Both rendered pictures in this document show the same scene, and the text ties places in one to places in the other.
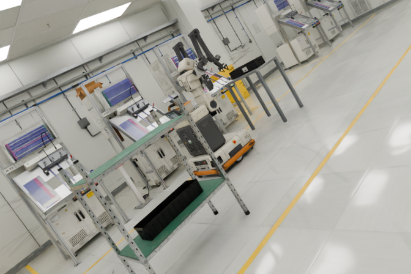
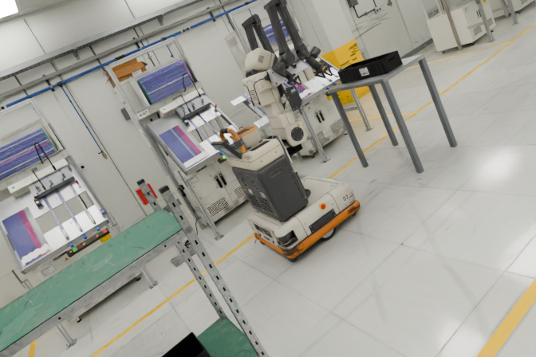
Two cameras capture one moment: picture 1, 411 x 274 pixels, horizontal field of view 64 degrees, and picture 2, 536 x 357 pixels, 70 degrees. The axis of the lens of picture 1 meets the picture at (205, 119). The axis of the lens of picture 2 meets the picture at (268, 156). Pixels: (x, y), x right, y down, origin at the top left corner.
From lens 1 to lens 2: 1.49 m
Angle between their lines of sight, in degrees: 13
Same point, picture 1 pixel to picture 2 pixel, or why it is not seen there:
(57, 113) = (93, 96)
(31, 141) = (21, 153)
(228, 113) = (334, 123)
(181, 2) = not seen: outside the picture
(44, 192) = (29, 237)
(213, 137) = (286, 197)
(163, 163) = (222, 195)
